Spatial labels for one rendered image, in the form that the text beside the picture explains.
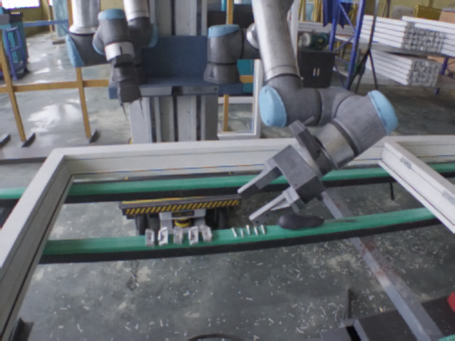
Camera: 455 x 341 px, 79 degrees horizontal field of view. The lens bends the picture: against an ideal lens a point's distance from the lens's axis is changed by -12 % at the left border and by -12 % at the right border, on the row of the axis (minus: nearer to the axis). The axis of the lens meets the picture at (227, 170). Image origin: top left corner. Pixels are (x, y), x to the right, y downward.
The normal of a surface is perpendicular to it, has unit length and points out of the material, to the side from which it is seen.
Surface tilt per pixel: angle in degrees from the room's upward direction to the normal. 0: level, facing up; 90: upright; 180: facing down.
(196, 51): 90
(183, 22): 90
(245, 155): 90
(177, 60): 90
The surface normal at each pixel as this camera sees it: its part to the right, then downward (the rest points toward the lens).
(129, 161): 0.17, 0.50
